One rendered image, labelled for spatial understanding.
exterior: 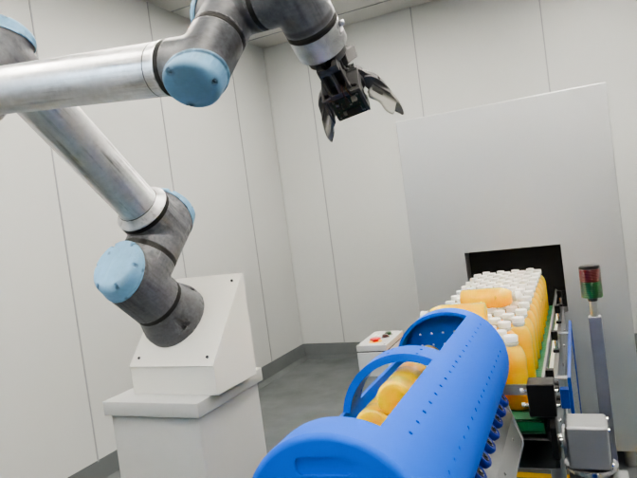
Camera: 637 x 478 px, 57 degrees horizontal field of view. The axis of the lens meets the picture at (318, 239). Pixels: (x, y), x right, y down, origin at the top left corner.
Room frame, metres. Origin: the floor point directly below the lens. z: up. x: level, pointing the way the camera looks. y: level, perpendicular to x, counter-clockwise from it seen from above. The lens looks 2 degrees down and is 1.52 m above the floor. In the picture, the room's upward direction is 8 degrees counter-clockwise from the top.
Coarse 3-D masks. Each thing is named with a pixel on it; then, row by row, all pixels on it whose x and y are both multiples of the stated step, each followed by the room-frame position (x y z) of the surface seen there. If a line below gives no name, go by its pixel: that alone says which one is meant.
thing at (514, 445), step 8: (512, 416) 1.61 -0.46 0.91; (512, 424) 1.59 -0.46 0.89; (512, 432) 1.55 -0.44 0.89; (520, 432) 1.60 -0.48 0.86; (512, 440) 1.52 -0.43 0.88; (520, 440) 1.59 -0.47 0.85; (504, 448) 1.43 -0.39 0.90; (512, 448) 1.49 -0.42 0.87; (520, 448) 1.56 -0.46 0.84; (504, 456) 1.40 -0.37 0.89; (512, 456) 1.45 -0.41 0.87; (520, 456) 1.60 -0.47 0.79; (504, 464) 1.37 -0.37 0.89; (512, 464) 1.42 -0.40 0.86; (504, 472) 1.34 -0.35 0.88; (512, 472) 1.39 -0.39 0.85
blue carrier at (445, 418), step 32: (448, 320) 1.57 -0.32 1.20; (480, 320) 1.51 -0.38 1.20; (384, 352) 1.22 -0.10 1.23; (416, 352) 1.16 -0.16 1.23; (448, 352) 1.20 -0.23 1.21; (480, 352) 1.30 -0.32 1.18; (352, 384) 1.20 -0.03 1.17; (416, 384) 0.99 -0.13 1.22; (448, 384) 1.05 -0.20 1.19; (480, 384) 1.17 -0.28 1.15; (352, 416) 1.23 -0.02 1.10; (416, 416) 0.88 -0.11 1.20; (448, 416) 0.95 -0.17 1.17; (480, 416) 1.08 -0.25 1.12; (288, 448) 0.80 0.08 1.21; (320, 448) 0.78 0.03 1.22; (352, 448) 0.76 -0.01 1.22; (384, 448) 0.77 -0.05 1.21; (416, 448) 0.81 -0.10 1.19; (448, 448) 0.88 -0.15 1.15; (480, 448) 1.03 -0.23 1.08
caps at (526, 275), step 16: (512, 272) 3.08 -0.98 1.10; (528, 272) 2.92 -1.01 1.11; (464, 288) 2.73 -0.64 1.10; (480, 288) 2.70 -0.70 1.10; (512, 288) 2.52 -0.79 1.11; (528, 288) 2.50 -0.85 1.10; (512, 304) 2.22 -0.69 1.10; (528, 304) 2.14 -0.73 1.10; (496, 320) 1.94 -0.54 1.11; (512, 320) 1.93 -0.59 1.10
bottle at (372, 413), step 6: (372, 402) 1.15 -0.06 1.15; (366, 408) 1.12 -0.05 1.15; (372, 408) 1.11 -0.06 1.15; (378, 408) 1.11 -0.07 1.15; (360, 414) 1.12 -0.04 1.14; (366, 414) 1.11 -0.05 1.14; (372, 414) 1.11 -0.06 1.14; (378, 414) 1.10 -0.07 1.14; (384, 414) 1.10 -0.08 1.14; (366, 420) 1.11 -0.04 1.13; (372, 420) 1.11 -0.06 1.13; (378, 420) 1.10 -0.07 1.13; (384, 420) 1.10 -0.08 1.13
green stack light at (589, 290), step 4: (580, 284) 1.84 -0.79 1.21; (584, 284) 1.82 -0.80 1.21; (588, 284) 1.82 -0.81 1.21; (592, 284) 1.81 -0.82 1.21; (596, 284) 1.81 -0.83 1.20; (600, 284) 1.82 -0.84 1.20; (580, 288) 1.85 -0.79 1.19; (584, 288) 1.83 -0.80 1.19; (588, 288) 1.82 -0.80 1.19; (592, 288) 1.81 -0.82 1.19; (596, 288) 1.81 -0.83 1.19; (600, 288) 1.81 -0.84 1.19; (584, 292) 1.83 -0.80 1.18; (588, 292) 1.82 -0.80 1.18; (592, 292) 1.81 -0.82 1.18; (596, 292) 1.81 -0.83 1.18; (600, 292) 1.81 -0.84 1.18; (584, 296) 1.83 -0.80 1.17; (588, 296) 1.82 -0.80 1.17; (592, 296) 1.81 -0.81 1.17; (596, 296) 1.81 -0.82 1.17; (600, 296) 1.81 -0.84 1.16
